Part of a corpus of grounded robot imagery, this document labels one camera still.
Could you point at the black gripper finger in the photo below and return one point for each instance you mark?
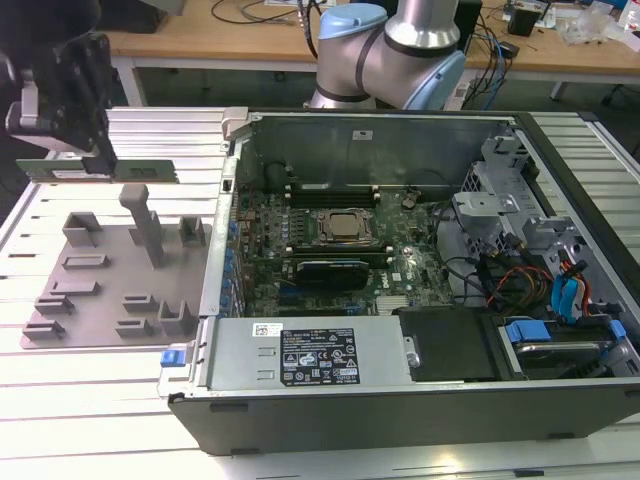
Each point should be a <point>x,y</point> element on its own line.
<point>102,165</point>

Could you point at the green RAM stick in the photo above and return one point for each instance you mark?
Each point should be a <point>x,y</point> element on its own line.
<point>145,171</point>

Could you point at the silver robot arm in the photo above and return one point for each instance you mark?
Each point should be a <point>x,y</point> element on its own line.
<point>420,30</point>

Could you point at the grey parts rack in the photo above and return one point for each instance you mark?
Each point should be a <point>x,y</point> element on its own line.
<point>110,280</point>

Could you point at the wooden desk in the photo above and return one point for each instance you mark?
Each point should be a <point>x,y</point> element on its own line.
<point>210,30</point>

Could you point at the blue plastic case latch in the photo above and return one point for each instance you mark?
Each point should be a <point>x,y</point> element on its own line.
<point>169,358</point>

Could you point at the grey power supply unit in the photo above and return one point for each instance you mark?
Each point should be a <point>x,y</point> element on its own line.
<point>235,350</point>

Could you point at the silver CPU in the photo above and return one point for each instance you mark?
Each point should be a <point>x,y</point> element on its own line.
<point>345,226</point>

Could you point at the black graphics card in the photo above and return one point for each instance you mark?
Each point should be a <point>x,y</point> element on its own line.
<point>332,275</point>

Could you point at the green PC motherboard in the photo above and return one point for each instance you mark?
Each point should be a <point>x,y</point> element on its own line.
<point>395,230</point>

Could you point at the silver coin battery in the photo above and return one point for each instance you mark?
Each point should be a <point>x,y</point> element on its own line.
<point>409,200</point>

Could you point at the silver chipset heat sink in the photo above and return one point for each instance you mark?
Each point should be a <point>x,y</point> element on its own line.
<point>390,303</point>

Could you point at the black and grey PC case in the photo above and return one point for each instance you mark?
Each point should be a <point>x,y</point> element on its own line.
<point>325,425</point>

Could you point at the black plastic bay cover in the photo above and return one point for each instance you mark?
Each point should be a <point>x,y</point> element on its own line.
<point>450,345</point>

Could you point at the black monitor stand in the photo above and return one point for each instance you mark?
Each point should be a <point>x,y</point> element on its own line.
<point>472,20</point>

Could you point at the small black adapter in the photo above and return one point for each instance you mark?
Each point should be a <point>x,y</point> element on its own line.
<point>511,50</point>

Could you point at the black box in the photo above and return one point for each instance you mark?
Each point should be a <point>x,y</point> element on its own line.
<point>522,21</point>

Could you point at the hard disk in blue carrier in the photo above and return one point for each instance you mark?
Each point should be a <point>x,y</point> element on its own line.
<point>525,332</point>

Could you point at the clear plastic packaging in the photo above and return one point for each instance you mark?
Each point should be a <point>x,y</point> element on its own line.
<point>582,25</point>

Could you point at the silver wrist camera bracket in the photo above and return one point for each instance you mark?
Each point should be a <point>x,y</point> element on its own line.
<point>30,130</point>

